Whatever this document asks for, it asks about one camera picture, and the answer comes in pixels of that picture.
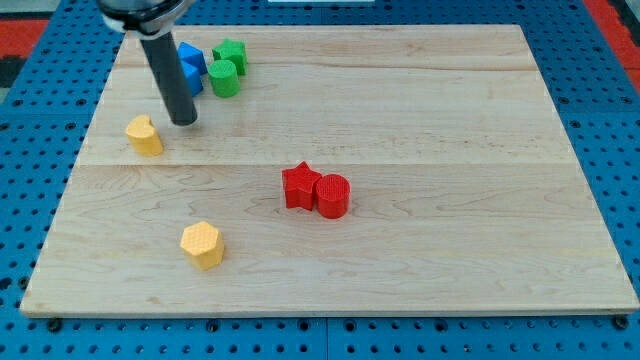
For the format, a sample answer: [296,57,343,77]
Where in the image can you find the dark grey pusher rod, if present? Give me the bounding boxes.
[141,32,197,126]

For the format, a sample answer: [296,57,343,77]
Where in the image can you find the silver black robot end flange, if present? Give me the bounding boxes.
[96,0,194,36]

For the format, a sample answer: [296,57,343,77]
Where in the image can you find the green star block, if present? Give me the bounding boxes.
[212,39,248,76]

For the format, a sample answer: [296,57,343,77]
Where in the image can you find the red star block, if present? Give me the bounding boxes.
[281,161,322,211]

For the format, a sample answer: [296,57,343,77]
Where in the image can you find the blue block upper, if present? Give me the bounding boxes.
[178,42,207,75]

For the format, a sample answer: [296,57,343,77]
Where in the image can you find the blue block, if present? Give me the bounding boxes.
[178,42,207,75]
[181,61,203,97]

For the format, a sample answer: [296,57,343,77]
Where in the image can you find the blue block lower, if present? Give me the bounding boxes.
[181,61,203,97]

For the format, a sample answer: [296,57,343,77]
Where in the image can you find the green cylinder block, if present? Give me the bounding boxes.
[208,60,240,98]

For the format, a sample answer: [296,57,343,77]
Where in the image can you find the yellow heart block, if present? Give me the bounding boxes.
[125,114,164,157]

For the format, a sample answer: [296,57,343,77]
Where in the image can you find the yellow hexagon block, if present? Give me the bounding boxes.
[180,221,225,271]

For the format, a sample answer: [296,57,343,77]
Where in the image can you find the red cylinder block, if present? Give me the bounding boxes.
[316,174,351,219]

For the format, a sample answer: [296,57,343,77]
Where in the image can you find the light wooden board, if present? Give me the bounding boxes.
[20,25,639,319]

